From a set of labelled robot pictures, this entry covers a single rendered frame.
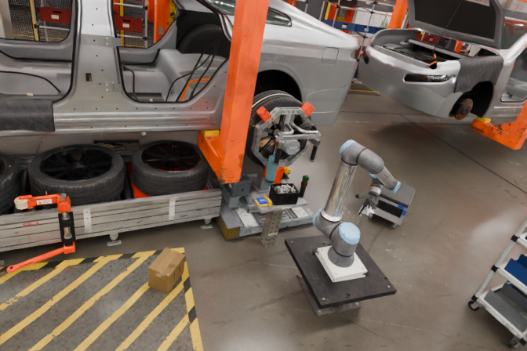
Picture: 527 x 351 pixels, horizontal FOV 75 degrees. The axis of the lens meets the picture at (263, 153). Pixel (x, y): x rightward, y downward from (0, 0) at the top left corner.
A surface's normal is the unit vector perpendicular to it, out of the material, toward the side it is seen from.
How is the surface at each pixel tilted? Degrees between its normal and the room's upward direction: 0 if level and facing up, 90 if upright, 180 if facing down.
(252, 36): 90
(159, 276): 90
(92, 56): 88
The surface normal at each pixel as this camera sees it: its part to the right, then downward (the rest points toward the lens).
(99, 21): 0.44, 0.33
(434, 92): -0.31, 0.40
